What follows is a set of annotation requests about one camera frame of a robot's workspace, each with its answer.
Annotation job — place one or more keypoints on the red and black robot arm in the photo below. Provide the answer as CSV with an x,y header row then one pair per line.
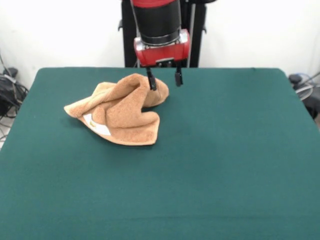
x,y
157,20

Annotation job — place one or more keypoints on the orange terry towel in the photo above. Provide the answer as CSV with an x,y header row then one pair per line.
x,y
125,112

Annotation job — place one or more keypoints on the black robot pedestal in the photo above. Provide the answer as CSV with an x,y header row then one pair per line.
x,y
197,37

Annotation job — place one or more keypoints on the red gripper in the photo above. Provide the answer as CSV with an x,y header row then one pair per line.
x,y
162,53

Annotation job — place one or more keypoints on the dark green table cloth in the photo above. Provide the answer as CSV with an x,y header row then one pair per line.
x,y
100,187

